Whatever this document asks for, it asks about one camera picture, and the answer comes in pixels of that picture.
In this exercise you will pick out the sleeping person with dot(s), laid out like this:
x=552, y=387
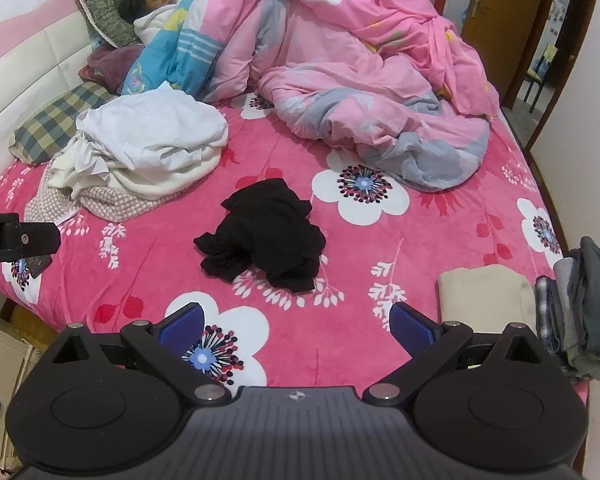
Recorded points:
x=140, y=12

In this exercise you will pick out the cream fleece garment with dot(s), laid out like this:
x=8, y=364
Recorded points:
x=82, y=166

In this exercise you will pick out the dark floral pillow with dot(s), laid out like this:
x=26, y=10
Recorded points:
x=104, y=17

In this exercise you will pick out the blue patterned quilt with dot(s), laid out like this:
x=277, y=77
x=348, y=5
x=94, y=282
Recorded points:
x=180, y=54

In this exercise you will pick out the plaid green pillow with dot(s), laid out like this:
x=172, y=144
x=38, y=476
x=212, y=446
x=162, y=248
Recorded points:
x=39, y=138

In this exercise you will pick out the brown wooden door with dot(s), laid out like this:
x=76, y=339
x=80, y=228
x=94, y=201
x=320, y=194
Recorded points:
x=499, y=31

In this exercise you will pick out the chair in doorway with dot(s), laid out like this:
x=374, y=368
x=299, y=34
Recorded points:
x=536, y=74

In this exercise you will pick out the black t-shirt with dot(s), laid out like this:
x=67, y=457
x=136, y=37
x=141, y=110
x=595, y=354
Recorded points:
x=266, y=227

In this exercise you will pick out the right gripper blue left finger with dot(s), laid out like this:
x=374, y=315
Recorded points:
x=159, y=348

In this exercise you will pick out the white shirt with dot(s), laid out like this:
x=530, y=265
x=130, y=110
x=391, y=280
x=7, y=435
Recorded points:
x=139, y=128

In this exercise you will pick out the folded plaid garment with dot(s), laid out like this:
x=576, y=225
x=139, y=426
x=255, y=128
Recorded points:
x=549, y=321

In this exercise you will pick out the folded grey garments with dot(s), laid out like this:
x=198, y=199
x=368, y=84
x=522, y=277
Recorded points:
x=578, y=285

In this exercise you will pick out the pink white headboard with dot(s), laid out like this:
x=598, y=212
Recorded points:
x=40, y=54

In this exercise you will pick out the pink grey floral duvet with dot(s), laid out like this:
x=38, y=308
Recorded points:
x=388, y=79

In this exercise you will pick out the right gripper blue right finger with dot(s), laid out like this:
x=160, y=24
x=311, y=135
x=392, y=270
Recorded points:
x=434, y=350

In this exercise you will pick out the folded cream garment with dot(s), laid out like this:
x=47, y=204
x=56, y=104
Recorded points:
x=485, y=294

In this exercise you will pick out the maroon cloth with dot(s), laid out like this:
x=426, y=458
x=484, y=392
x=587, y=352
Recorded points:
x=108, y=66

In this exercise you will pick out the beige houndstooth garment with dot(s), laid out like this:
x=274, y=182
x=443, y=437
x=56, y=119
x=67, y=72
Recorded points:
x=56, y=204

